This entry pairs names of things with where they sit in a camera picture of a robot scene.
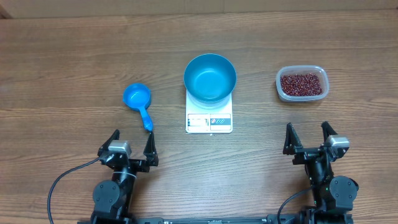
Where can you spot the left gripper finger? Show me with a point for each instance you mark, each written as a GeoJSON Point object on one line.
{"type": "Point", "coordinates": [150, 151]}
{"type": "Point", "coordinates": [105, 146]}

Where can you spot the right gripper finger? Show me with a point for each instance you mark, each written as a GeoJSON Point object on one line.
{"type": "Point", "coordinates": [292, 141]}
{"type": "Point", "coordinates": [327, 130]}

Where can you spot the clear plastic food container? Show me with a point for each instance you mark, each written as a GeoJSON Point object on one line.
{"type": "Point", "coordinates": [302, 69]}

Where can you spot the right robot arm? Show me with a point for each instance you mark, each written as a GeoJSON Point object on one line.
{"type": "Point", "coordinates": [333, 195]}

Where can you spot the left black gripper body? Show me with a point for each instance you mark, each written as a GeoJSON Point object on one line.
{"type": "Point", "coordinates": [138, 166]}

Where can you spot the blue metal bowl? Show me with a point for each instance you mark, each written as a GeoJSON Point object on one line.
{"type": "Point", "coordinates": [210, 78]}

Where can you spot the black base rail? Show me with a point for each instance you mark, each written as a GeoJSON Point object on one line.
{"type": "Point", "coordinates": [270, 219]}

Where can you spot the white digital kitchen scale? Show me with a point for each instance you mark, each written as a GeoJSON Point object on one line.
{"type": "Point", "coordinates": [209, 118]}

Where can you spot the blue plastic measuring scoop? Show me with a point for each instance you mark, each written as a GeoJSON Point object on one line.
{"type": "Point", "coordinates": [138, 98]}

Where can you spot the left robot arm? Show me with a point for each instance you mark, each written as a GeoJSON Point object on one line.
{"type": "Point", "coordinates": [112, 198]}

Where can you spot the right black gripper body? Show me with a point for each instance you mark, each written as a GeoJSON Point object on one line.
{"type": "Point", "coordinates": [305, 155]}

